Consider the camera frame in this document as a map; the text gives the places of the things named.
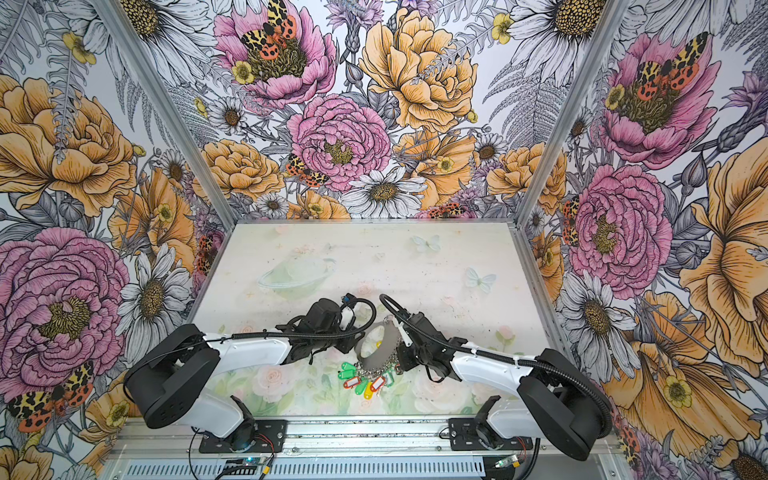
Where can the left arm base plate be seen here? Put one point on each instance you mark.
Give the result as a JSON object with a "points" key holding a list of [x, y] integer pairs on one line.
{"points": [[258, 436]]}

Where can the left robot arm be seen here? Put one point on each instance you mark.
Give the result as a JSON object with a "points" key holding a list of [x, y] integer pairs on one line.
{"points": [[169, 384]]}

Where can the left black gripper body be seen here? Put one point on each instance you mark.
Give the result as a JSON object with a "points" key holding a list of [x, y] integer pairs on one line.
{"points": [[340, 343]]}

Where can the green circuit board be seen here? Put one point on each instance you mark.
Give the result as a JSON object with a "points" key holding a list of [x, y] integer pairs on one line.
{"points": [[248, 467]]}

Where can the red key tag bottom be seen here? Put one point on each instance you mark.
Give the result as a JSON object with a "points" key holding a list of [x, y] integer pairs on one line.
{"points": [[379, 383]]}

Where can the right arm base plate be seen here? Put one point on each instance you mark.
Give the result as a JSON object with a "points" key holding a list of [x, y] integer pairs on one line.
{"points": [[467, 434]]}

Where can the aluminium front rail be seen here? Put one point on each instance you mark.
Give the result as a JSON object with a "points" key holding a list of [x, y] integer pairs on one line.
{"points": [[304, 437]]}

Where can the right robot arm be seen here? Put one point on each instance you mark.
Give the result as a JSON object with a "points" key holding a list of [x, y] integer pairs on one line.
{"points": [[562, 405]]}

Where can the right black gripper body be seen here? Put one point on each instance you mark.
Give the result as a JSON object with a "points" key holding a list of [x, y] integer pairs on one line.
{"points": [[411, 357]]}

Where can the yellow key tag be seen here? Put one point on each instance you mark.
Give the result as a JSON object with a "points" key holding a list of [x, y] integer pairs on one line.
{"points": [[368, 391]]}

